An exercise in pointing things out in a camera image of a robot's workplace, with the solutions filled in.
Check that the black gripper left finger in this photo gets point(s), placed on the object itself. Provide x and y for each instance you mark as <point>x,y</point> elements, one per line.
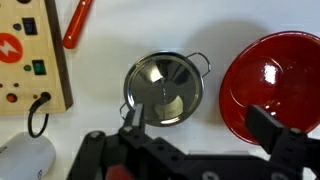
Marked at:
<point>135,118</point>

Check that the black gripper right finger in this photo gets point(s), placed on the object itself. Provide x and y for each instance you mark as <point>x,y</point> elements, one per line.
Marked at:
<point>268,132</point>

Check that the white ceramic mug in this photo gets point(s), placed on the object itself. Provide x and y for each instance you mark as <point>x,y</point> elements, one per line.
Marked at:
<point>26,158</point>

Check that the red handled fork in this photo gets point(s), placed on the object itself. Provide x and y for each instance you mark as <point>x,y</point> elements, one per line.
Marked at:
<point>76,24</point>

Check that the red bowl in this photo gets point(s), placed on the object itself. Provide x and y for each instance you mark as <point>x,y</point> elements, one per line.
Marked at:
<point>279,72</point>

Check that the small steel pot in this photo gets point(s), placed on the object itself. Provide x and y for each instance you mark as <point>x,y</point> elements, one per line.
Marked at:
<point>165,87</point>

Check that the wooden switch busy board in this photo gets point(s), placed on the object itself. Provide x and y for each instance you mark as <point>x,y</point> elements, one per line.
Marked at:
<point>32,58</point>

